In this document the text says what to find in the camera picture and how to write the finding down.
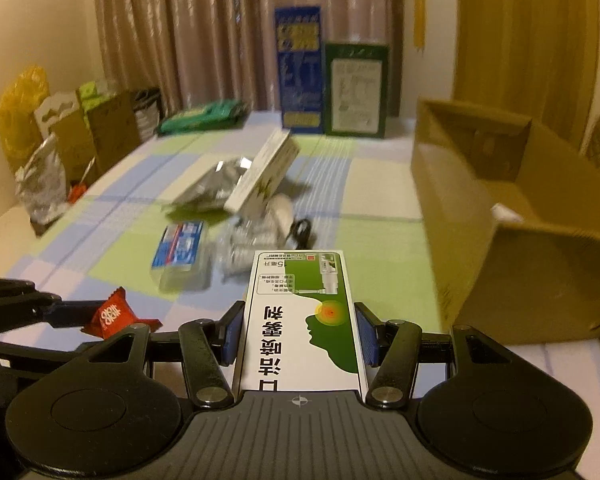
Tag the wooden door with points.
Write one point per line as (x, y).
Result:
(533, 57)

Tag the clear plastic packaging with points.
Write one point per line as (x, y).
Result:
(241, 240)

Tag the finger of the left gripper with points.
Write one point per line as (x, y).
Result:
(21, 305)

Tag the red snack packet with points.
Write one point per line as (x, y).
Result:
(114, 315)

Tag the white plastic spoon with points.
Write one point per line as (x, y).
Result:
(281, 209)

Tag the white crumpled plastic bag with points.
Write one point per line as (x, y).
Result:
(41, 184)

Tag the tablecloth checked pastel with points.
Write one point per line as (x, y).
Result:
(356, 196)

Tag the brown cardboard box on floor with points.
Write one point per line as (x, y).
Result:
(105, 134)

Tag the white power adapter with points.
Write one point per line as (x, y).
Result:
(503, 214)

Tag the blue floss pick box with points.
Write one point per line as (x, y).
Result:
(182, 258)

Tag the green white spray box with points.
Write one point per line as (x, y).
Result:
(300, 331)

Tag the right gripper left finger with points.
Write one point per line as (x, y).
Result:
(207, 346)

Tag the beige curtain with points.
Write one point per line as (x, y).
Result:
(197, 51)

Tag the green wet wipes pack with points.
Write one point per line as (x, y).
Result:
(216, 115)

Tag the silver foil pouch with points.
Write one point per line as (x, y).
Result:
(210, 191)

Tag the green carton with label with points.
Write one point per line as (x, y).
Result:
(356, 89)

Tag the yellow plastic bag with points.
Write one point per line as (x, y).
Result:
(19, 132)

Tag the tall blue carton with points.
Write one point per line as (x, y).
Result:
(299, 56)

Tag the long white medicine box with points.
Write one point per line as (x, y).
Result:
(268, 168)

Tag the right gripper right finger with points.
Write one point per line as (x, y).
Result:
(390, 349)

